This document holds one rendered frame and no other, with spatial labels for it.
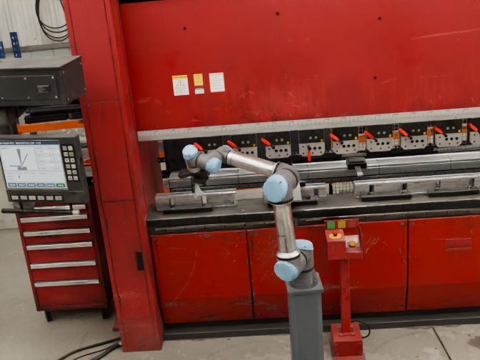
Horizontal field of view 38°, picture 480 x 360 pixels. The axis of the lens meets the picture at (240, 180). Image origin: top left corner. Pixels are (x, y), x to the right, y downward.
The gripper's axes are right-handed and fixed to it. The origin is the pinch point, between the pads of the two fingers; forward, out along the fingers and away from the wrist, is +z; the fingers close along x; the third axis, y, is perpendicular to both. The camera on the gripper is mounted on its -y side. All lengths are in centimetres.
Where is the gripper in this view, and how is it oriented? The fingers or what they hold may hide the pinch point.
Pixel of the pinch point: (198, 187)
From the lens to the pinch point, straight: 367.1
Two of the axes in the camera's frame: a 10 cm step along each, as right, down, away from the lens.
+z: 1.4, 5.4, 8.3
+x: 2.3, -8.3, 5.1
